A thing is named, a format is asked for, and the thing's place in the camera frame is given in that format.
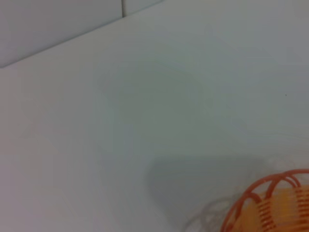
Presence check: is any orange plastic wire basket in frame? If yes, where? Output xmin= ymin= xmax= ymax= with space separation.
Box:
xmin=220 ymin=169 xmax=309 ymax=232

